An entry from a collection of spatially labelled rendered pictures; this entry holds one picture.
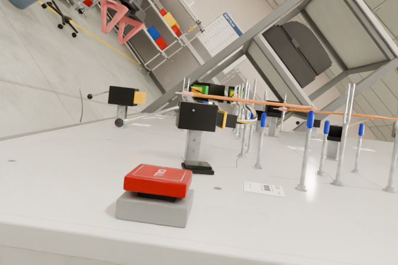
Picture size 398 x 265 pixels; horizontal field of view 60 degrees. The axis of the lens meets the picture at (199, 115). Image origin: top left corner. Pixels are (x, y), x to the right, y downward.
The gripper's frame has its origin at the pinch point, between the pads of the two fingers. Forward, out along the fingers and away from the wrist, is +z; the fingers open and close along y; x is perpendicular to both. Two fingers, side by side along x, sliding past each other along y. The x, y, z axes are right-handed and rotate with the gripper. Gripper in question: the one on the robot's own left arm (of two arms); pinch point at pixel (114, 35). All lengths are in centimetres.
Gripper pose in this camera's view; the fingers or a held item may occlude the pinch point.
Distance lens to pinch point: 90.3
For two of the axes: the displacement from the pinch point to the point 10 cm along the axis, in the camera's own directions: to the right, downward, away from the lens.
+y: 1.6, 0.7, 9.8
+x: -9.0, -4.1, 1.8
